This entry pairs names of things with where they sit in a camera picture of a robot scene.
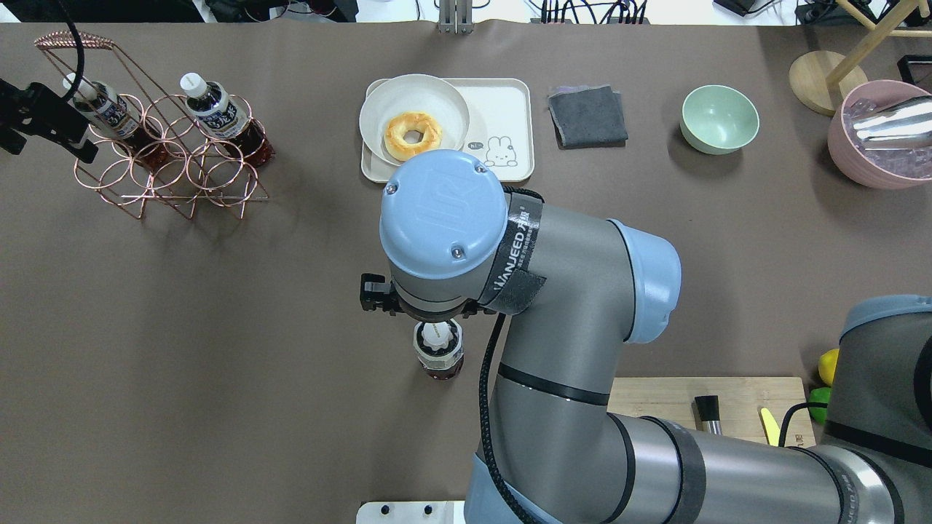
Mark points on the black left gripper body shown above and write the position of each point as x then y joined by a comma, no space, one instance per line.
45,118

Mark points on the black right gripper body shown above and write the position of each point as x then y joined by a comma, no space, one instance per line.
376,295

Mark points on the tea bottle white cap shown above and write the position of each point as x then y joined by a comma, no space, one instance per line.
439,348

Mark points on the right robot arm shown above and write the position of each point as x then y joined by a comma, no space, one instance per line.
576,289

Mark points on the left tea bottle in rack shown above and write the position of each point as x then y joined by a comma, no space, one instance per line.
117,118

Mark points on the tea bottle in rack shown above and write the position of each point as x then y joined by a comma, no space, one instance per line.
225,120
117,118

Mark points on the right tea bottle in rack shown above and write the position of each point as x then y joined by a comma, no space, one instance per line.
225,120

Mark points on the cream serving tray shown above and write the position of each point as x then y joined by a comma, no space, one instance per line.
500,134

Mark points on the glazed donut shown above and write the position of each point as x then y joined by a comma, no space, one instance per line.
412,133

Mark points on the white plate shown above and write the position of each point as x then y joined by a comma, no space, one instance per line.
413,92

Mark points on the grey folded cloth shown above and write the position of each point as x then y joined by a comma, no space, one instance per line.
586,116

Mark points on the wooden cutting board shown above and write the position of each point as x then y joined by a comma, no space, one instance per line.
740,400

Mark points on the mint green bowl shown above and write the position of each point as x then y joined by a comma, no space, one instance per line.
718,120

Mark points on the yellow peeler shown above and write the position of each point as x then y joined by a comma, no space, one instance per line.
771,427

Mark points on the green lime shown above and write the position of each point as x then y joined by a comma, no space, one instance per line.
818,400

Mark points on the yellow lemon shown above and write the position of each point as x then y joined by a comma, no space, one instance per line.
827,365

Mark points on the pink ice bucket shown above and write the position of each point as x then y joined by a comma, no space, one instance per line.
853,162

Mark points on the wooden stand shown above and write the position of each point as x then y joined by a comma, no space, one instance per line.
822,79

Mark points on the clear ice cubes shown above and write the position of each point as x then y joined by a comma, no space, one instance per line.
909,160

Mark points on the metal ice scoop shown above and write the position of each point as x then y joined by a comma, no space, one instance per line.
904,125

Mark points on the copper wire bottle rack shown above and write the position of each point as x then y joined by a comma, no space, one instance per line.
197,171

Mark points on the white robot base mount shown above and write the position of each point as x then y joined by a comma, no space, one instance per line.
411,512

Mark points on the black handled knife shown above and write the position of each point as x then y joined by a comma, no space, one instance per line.
708,411

